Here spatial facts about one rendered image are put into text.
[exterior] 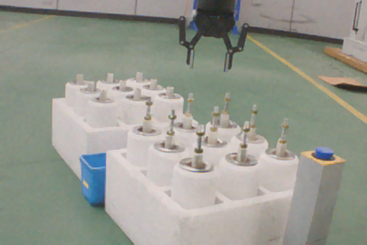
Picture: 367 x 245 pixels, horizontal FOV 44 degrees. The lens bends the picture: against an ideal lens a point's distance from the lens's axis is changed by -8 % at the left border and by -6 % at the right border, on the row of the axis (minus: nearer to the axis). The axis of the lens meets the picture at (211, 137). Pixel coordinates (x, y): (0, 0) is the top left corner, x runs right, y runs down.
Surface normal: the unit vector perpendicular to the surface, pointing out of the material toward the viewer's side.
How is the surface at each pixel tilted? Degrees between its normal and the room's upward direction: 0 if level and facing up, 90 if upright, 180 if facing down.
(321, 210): 90
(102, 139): 90
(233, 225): 90
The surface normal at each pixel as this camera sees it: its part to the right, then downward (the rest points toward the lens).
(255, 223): 0.55, 0.32
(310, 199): -0.83, 0.08
